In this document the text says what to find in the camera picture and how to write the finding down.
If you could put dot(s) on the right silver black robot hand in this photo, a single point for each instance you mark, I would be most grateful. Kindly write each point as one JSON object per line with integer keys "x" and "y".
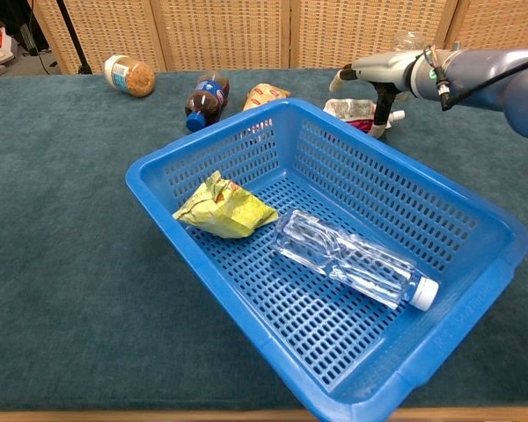
{"x": 387, "y": 68}

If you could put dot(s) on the white and red spouted pouch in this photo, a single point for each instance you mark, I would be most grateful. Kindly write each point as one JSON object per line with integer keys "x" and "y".
{"x": 352, "y": 110}

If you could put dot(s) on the clear water bottle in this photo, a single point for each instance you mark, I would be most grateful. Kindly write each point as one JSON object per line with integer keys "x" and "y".
{"x": 334, "y": 255}

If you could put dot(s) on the green snack packet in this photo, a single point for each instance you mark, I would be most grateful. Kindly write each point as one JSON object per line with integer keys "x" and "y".
{"x": 229, "y": 211}

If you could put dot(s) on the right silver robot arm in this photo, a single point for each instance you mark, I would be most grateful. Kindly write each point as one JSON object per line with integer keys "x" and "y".
{"x": 488, "y": 74}

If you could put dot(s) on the clear tube of biscuit sticks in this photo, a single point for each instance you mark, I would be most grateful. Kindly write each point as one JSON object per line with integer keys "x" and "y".
{"x": 407, "y": 41}

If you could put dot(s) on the beige wrapped snack pack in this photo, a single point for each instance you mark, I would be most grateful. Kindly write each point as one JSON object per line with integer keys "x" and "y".
{"x": 266, "y": 94}

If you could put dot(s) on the wicker folding screen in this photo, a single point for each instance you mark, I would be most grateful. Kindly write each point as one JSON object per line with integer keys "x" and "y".
{"x": 246, "y": 31}

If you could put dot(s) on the dark cola bottle blue label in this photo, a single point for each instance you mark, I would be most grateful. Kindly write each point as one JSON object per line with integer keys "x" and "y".
{"x": 207, "y": 99}

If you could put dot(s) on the brown-filled jar with white lid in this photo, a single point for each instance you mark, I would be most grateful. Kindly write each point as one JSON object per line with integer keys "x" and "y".
{"x": 132, "y": 77}

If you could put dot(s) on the blue perforated plastic basket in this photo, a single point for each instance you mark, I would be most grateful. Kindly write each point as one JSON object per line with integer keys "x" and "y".
{"x": 334, "y": 343}

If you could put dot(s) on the black tripod stand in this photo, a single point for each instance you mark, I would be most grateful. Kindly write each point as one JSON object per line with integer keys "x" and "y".
{"x": 72, "y": 31}

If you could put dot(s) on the blue carpet table mat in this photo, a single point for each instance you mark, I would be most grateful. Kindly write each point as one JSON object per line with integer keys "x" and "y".
{"x": 70, "y": 264}

